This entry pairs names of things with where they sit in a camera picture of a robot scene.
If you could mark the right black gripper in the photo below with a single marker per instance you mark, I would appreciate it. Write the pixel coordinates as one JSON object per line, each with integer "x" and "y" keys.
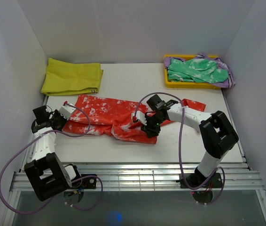
{"x": 150, "y": 131}

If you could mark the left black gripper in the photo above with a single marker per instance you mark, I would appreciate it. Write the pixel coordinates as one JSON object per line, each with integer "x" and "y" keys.
{"x": 57, "y": 113}

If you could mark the red tie-dye trousers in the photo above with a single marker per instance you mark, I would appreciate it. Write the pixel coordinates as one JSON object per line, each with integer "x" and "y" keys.
{"x": 107, "y": 116}

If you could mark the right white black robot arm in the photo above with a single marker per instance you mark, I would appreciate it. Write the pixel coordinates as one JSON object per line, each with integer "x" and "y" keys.
{"x": 217, "y": 133}

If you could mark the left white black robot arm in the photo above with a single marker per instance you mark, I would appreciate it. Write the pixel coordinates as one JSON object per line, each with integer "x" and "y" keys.
{"x": 46, "y": 173}

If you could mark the folded yellow-green trousers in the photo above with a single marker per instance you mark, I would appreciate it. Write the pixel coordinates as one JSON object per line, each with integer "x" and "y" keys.
{"x": 67, "y": 79}

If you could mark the green tie-dye trousers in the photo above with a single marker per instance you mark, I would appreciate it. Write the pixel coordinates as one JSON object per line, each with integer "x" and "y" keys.
{"x": 196, "y": 70}

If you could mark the yellow plastic bin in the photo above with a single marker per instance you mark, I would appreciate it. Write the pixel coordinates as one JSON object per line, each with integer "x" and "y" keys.
{"x": 185, "y": 85}

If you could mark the purple striped garment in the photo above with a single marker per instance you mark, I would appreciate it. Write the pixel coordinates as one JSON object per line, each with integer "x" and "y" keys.
{"x": 228, "y": 83}

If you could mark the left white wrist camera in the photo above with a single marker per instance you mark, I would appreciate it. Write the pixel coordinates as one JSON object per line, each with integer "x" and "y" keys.
{"x": 67, "y": 110}

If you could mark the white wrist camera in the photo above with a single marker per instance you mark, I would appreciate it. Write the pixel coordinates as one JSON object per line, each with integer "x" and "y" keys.
{"x": 67, "y": 110}
{"x": 139, "y": 116}

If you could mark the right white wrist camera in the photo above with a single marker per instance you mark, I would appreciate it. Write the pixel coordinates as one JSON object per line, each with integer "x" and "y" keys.
{"x": 139, "y": 116}

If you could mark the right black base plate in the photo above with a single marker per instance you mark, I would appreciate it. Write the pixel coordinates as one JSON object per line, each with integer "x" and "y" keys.
{"x": 194, "y": 180}

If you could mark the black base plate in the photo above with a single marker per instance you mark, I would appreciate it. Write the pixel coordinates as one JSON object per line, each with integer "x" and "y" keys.
{"x": 194, "y": 180}
{"x": 82, "y": 181}

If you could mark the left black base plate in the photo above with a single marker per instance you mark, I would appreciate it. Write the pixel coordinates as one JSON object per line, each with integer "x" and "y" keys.
{"x": 82, "y": 181}

